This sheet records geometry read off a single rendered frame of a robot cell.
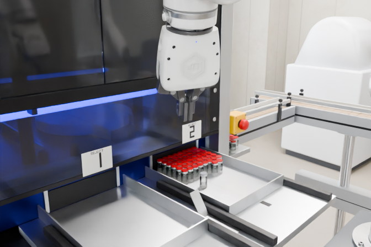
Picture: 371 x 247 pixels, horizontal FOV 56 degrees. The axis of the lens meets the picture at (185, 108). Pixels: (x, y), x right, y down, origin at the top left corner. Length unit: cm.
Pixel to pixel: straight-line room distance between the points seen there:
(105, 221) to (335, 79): 276
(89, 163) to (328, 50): 282
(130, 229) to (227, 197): 29
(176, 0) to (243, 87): 392
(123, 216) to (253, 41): 355
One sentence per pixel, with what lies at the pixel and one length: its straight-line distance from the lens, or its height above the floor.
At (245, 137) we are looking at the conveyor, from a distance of 155.
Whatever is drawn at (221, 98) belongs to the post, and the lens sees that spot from 119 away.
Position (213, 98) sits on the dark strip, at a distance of 116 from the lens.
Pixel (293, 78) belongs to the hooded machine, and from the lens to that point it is 358.
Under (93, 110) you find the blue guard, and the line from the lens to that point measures 87.
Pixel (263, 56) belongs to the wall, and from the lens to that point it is 421.
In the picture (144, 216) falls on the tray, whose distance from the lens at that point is 93.
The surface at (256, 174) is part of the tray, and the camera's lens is 115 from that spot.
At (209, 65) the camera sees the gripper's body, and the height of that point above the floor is 129.
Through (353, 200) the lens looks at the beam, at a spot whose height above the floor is 50.
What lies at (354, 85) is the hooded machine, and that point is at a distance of 331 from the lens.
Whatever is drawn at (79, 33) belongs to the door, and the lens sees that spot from 85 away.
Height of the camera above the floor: 136
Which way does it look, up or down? 14 degrees down
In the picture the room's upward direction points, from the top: straight up
